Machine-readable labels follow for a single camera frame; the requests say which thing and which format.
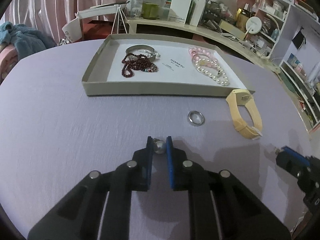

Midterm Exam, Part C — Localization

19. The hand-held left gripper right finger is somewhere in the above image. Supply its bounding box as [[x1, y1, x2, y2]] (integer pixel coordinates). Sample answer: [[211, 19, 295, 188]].
[[165, 136, 292, 240]]

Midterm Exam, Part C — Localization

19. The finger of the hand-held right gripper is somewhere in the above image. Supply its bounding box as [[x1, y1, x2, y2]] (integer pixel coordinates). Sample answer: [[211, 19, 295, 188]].
[[281, 146, 311, 166], [275, 152, 311, 178]]

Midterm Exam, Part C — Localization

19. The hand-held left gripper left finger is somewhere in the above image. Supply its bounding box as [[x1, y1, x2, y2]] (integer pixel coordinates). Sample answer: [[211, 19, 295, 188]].
[[27, 136, 154, 240]]

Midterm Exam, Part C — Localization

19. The grey cardboard box tray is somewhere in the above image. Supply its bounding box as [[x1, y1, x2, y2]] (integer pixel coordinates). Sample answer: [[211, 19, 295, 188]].
[[81, 34, 256, 98]]

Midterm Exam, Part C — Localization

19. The white pearl bracelet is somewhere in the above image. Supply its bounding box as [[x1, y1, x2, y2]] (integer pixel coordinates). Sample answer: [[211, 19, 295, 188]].
[[193, 58, 229, 88]]

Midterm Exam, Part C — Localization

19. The dark red bead bracelet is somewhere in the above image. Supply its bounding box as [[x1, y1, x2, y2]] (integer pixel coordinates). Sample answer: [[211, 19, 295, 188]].
[[121, 53, 159, 78]]

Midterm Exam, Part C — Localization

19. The pink bead bracelet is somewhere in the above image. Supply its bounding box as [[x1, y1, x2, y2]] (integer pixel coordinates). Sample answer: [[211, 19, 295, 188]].
[[188, 47, 217, 67]]

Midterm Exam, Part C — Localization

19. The silver cuff bangle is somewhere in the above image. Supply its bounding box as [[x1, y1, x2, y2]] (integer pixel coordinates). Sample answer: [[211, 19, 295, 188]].
[[125, 45, 157, 61]]

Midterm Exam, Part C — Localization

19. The round white mirror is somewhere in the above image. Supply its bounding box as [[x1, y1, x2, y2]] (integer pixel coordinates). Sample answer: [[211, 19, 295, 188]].
[[245, 16, 263, 41]]

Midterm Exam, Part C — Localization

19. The pink bookshelf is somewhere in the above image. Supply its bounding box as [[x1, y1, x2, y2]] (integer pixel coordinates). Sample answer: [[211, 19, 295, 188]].
[[237, 0, 320, 133]]

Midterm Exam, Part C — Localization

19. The white paper cup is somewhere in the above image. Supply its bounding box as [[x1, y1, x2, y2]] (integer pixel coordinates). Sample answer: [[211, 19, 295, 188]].
[[62, 20, 83, 43]]

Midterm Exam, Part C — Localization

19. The green jar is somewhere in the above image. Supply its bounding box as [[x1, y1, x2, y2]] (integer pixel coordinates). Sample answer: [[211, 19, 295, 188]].
[[143, 2, 159, 20]]

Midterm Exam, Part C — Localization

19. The tall white bottle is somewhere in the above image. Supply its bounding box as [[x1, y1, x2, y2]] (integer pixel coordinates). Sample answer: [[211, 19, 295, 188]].
[[190, 0, 208, 27]]

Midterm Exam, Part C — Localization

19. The white cardboard box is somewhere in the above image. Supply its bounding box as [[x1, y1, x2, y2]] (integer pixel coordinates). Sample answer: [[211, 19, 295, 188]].
[[168, 0, 193, 24]]

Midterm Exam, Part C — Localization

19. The clear plastic bottle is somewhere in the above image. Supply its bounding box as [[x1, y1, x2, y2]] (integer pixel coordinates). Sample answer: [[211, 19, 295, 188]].
[[131, 0, 144, 18]]

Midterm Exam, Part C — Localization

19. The white rack shelf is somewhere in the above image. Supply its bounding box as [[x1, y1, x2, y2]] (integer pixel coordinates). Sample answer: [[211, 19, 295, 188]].
[[62, 1, 131, 43]]

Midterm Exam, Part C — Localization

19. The pink folded blanket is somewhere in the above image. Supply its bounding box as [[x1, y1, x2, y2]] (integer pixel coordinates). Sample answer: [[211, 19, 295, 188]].
[[0, 44, 19, 83]]

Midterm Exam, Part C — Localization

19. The blue fleece garment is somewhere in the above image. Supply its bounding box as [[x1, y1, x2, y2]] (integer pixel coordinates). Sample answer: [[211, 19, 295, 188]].
[[0, 22, 55, 58]]

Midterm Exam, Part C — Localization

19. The pink curtain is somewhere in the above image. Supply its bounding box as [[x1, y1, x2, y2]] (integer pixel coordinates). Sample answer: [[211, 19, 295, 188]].
[[0, 0, 131, 48]]

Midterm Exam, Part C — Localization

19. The silver ring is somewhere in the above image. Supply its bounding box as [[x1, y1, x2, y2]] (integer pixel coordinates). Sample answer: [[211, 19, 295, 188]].
[[188, 110, 206, 127]]

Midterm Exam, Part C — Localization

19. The cream strap wristwatch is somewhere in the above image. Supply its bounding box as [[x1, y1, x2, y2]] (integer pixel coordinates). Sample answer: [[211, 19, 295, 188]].
[[225, 89, 263, 140]]

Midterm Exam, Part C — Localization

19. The black drawstring pouch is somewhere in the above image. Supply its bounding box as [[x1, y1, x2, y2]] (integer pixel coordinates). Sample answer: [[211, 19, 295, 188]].
[[292, 27, 306, 49]]

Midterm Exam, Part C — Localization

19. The white wire stand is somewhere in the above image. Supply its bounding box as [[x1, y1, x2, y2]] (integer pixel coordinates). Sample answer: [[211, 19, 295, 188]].
[[110, 5, 129, 34]]

